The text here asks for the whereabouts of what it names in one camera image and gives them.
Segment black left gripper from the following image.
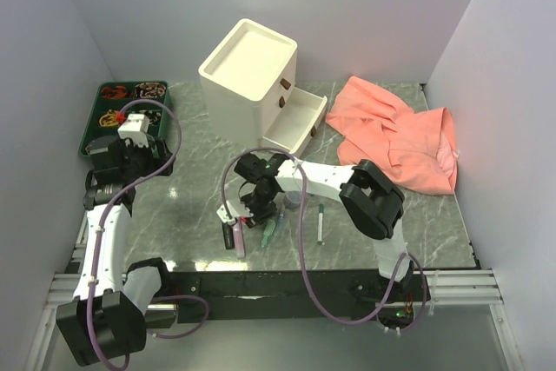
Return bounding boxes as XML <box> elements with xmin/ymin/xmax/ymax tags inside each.
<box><xmin>116</xmin><ymin>135</ymin><xmax>175</xmax><ymax>181</ymax></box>

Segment green highlighter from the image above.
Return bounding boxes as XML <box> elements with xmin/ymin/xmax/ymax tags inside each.
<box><xmin>261</xmin><ymin>219</ymin><xmax>276</xmax><ymax>248</ymax></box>

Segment clear round tape container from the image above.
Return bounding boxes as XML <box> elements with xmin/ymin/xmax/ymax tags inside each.
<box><xmin>283</xmin><ymin>191</ymin><xmax>301</xmax><ymax>209</ymax></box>

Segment white three-drawer organizer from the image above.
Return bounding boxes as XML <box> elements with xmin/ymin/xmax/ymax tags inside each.
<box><xmin>198</xmin><ymin>18</ymin><xmax>328</xmax><ymax>156</ymax></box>

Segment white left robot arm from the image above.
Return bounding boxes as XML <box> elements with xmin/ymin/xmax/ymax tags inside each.
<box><xmin>56</xmin><ymin>135</ymin><xmax>175</xmax><ymax>367</ymax></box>

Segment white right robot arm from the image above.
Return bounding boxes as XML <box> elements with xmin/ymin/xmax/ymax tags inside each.
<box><xmin>217</xmin><ymin>151</ymin><xmax>414</xmax><ymax>300</ymax></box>

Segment light pink highlighter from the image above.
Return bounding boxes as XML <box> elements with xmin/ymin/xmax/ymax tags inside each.
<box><xmin>233</xmin><ymin>220</ymin><xmax>246</xmax><ymax>259</ymax></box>

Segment purple black highlighter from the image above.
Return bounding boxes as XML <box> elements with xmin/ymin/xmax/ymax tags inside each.
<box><xmin>222</xmin><ymin>223</ymin><xmax>235</xmax><ymax>250</ymax></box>

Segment green compartment tray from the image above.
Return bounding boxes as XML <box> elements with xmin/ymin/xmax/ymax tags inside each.
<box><xmin>79</xmin><ymin>80</ymin><xmax>172</xmax><ymax>158</ymax></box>

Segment green cap white marker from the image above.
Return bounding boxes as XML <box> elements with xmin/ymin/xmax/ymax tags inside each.
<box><xmin>317</xmin><ymin>203</ymin><xmax>325</xmax><ymax>245</ymax></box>

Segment pink cloth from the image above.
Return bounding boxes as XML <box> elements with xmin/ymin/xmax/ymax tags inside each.
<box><xmin>326</xmin><ymin>76</ymin><xmax>458</xmax><ymax>195</ymax></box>

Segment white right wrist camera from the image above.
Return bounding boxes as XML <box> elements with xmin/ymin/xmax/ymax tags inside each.
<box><xmin>216</xmin><ymin>198</ymin><xmax>252</xmax><ymax>225</ymax></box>

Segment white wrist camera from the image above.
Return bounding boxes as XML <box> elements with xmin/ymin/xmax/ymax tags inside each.
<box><xmin>117</xmin><ymin>113</ymin><xmax>149</xmax><ymax>148</ymax></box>
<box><xmin>216</xmin><ymin>198</ymin><xmax>252</xmax><ymax>225</ymax></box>

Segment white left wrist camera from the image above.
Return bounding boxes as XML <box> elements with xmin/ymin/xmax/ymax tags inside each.
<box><xmin>117</xmin><ymin>113</ymin><xmax>149</xmax><ymax>148</ymax></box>

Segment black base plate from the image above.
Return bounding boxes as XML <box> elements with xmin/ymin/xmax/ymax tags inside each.
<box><xmin>164</xmin><ymin>269</ymin><xmax>432</xmax><ymax>330</ymax></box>

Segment aluminium rail frame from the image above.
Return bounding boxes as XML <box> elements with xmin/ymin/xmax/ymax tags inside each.
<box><xmin>23</xmin><ymin>214</ymin><xmax>522</xmax><ymax>371</ymax></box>

